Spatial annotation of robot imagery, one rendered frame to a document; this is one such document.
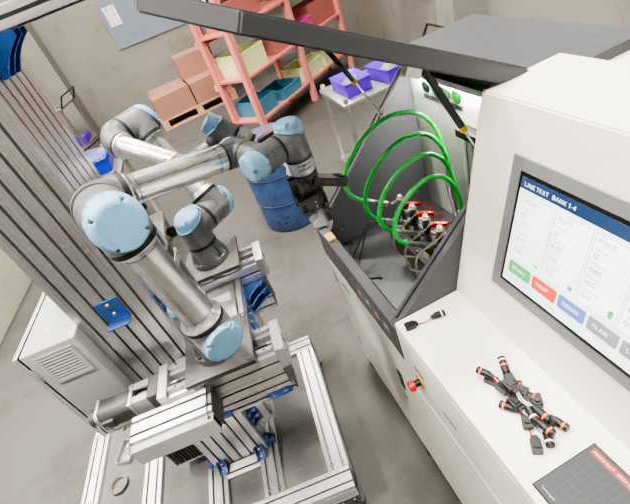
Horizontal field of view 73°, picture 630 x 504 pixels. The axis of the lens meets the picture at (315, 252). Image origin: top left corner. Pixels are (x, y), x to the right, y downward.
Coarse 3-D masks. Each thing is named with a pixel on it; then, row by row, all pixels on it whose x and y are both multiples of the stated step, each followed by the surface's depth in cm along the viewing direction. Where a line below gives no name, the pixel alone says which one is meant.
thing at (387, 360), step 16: (336, 272) 192; (352, 304) 192; (368, 320) 171; (368, 336) 192; (384, 336) 154; (368, 352) 220; (384, 352) 171; (384, 368) 193; (400, 368) 154; (400, 384) 171; (400, 400) 193; (416, 416) 172
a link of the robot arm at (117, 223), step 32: (96, 192) 87; (96, 224) 82; (128, 224) 86; (128, 256) 89; (160, 256) 95; (160, 288) 98; (192, 288) 103; (192, 320) 106; (224, 320) 111; (224, 352) 112
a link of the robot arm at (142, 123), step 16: (128, 112) 158; (144, 112) 160; (128, 128) 155; (144, 128) 159; (160, 128) 163; (160, 144) 162; (192, 192) 167; (208, 192) 167; (224, 192) 171; (208, 208) 165; (224, 208) 170
